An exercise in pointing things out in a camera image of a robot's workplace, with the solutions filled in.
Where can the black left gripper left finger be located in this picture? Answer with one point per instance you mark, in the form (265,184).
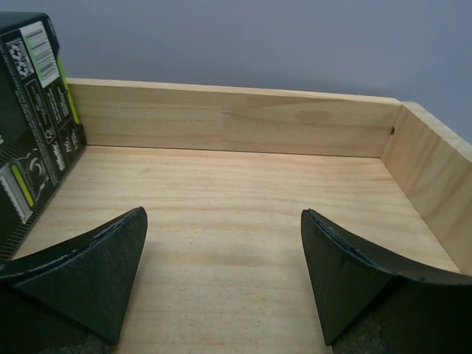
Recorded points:
(72,297)

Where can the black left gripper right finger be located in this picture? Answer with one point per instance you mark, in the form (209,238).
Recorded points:
(372,300)

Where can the wooden three-tier shelf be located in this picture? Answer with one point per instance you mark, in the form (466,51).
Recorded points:
(224,174)

